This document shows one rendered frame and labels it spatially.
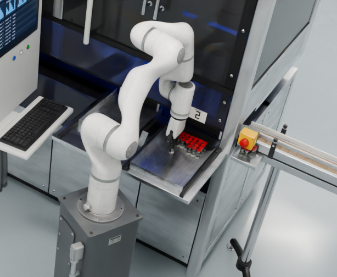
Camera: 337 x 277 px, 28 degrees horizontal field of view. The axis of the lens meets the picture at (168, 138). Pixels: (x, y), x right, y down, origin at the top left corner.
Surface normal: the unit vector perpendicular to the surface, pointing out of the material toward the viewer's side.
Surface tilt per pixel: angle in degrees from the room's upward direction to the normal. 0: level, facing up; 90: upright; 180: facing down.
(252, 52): 90
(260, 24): 90
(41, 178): 90
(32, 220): 0
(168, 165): 0
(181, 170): 0
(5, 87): 90
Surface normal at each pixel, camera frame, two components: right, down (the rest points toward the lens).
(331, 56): 0.16, -0.78
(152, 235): -0.46, 0.48
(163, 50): -0.37, -0.10
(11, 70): 0.92, 0.34
